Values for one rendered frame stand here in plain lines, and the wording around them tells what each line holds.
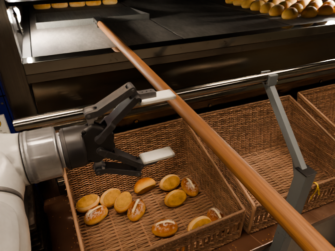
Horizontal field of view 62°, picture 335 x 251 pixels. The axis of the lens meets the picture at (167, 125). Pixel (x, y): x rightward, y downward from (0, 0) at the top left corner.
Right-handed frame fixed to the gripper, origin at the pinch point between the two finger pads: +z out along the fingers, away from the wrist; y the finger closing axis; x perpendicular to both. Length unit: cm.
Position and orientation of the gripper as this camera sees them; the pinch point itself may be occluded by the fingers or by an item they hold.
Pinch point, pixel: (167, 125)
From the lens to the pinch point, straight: 56.3
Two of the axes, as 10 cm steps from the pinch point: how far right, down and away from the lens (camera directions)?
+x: 4.0, 4.9, -7.7
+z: 9.2, -2.1, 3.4
